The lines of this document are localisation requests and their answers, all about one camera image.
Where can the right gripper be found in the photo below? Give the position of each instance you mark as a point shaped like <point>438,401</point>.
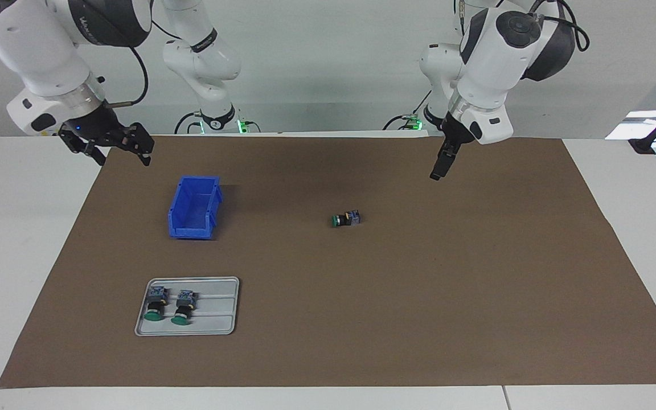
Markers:
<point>95,124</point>

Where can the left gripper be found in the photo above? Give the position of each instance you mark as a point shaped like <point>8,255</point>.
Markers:
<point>456,130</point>

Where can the blue plastic bin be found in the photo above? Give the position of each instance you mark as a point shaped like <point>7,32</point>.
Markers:
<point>194,208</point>

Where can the grey plastic tray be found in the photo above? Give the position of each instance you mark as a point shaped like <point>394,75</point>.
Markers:
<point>214,307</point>

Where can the green push button switch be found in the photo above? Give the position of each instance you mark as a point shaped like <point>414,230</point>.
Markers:
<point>155,304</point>
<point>346,219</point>
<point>183,308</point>

